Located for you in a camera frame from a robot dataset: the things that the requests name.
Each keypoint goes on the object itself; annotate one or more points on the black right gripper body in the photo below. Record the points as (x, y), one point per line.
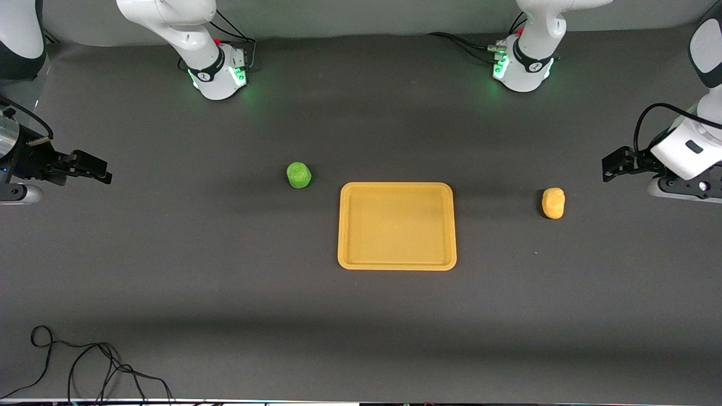
(35, 159)

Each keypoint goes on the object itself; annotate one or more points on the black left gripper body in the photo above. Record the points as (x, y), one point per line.
(641, 162)

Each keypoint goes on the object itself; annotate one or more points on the yellow potato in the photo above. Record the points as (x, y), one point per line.
(553, 203)

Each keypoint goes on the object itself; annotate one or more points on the green apple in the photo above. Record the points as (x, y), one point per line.
(299, 175)

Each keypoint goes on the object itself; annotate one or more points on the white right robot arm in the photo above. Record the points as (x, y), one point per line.
(203, 51)

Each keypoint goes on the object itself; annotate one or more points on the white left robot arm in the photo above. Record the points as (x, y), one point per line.
(533, 34)

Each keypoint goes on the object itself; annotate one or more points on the yellow plastic tray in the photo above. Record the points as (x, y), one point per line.
(395, 225)

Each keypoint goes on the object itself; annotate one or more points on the dark grey table cloth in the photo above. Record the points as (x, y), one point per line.
(361, 316)

